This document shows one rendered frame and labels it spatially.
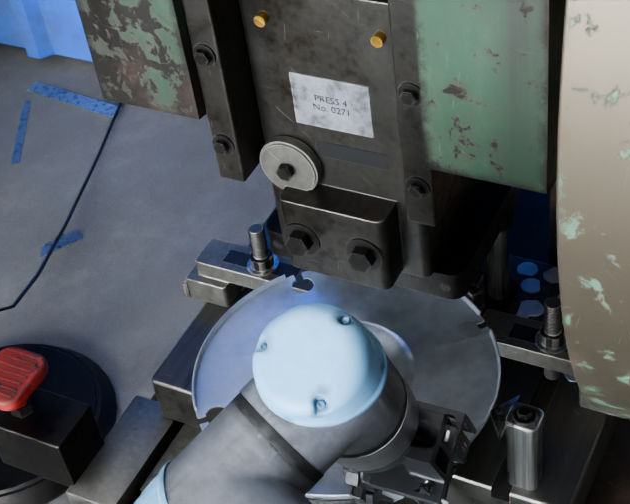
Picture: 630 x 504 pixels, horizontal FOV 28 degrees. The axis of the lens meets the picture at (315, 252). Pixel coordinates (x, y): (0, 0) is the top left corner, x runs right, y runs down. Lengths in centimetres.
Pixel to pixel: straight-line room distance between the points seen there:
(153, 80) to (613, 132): 59
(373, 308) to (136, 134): 166
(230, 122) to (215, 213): 155
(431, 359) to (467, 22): 42
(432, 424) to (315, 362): 16
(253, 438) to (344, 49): 34
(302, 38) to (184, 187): 169
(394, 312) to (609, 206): 72
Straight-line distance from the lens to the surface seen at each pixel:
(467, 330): 121
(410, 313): 123
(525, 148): 91
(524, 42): 85
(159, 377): 132
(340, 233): 107
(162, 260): 250
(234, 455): 77
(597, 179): 52
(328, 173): 107
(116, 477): 133
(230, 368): 121
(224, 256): 136
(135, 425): 137
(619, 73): 49
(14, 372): 130
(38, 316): 247
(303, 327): 76
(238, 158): 106
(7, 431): 133
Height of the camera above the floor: 167
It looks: 43 degrees down
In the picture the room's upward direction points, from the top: 9 degrees counter-clockwise
